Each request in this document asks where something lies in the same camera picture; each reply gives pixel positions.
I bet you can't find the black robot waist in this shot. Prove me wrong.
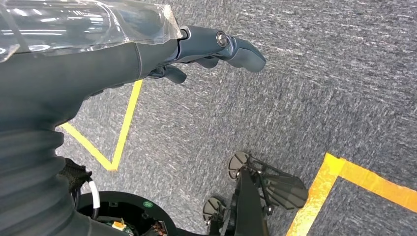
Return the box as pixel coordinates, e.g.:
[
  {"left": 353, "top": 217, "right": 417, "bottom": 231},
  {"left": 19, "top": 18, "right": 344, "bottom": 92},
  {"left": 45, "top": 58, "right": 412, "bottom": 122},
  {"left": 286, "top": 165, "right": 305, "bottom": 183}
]
[{"left": 75, "top": 190, "right": 209, "bottom": 236}]

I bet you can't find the black robot foot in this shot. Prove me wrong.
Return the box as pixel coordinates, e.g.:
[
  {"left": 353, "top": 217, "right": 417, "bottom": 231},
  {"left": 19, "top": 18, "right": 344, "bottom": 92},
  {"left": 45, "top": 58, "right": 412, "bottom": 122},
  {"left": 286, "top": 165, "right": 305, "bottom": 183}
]
[{"left": 202, "top": 150, "right": 309, "bottom": 236}]

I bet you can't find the black braided cable sleeve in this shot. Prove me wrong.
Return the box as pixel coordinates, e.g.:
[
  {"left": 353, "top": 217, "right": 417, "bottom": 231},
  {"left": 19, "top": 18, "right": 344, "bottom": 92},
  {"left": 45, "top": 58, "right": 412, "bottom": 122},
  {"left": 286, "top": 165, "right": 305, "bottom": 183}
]
[{"left": 60, "top": 158, "right": 93, "bottom": 193}]

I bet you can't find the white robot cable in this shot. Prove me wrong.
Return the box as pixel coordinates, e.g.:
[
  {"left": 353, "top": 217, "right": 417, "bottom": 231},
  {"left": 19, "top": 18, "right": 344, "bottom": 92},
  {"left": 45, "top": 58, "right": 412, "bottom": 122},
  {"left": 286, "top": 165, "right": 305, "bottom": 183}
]
[{"left": 87, "top": 180, "right": 101, "bottom": 219}]

